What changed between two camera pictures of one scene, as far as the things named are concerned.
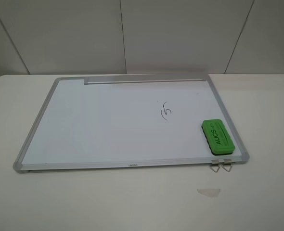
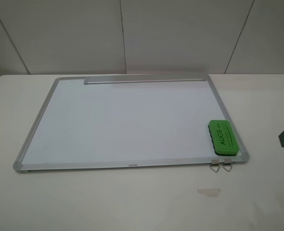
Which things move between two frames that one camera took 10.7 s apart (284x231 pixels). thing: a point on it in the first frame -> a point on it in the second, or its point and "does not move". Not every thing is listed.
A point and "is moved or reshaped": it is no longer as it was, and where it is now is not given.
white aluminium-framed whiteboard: x=107 y=122 does not move
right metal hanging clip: x=227 y=162 does not move
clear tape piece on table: x=210 y=192 does not move
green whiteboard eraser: x=218 y=137 is moved or reshaped
